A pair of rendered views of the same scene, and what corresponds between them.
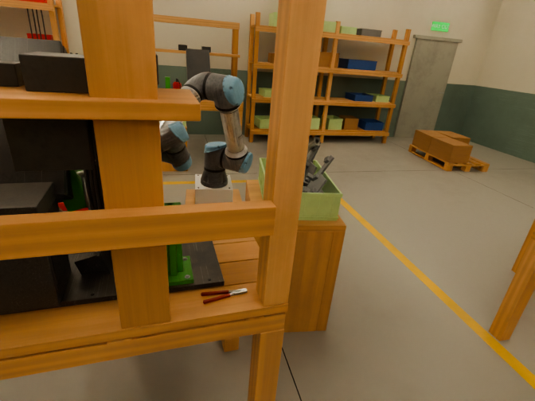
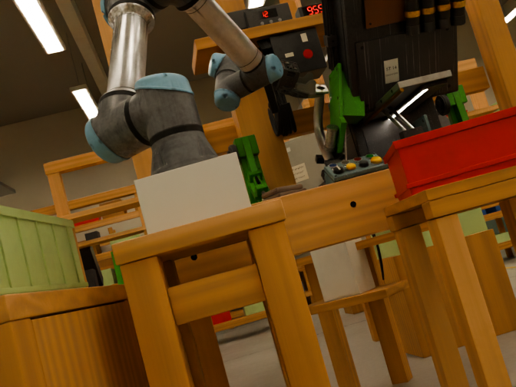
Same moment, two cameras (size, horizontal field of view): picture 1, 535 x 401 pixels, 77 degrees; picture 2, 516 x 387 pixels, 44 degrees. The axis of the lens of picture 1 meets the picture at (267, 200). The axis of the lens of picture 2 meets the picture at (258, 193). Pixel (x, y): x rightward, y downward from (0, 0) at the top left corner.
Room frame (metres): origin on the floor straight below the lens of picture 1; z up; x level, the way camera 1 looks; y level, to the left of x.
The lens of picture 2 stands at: (3.03, 0.65, 0.72)
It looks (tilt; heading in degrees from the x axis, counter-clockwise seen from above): 7 degrees up; 189
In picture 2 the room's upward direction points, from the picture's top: 16 degrees counter-clockwise
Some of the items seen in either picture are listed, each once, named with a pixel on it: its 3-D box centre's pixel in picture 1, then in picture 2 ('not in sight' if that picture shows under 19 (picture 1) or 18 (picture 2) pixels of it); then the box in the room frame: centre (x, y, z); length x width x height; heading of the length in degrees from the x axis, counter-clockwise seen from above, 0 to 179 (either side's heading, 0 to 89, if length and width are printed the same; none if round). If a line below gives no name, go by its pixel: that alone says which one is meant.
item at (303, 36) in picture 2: (56, 134); (295, 57); (0.82, 0.55, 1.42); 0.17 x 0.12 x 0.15; 109
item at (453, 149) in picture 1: (447, 149); not in sight; (6.16, -3.26, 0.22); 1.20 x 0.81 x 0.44; 12
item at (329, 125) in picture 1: (325, 83); not in sight; (6.95, -0.93, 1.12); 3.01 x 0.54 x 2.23; 107
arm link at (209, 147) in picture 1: (216, 154); (165, 107); (1.74, 0.30, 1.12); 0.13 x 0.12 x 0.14; 71
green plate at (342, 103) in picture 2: (76, 187); (345, 100); (1.06, 0.67, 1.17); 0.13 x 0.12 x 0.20; 109
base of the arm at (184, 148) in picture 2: (214, 174); (182, 157); (1.74, 0.31, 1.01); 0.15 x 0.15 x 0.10
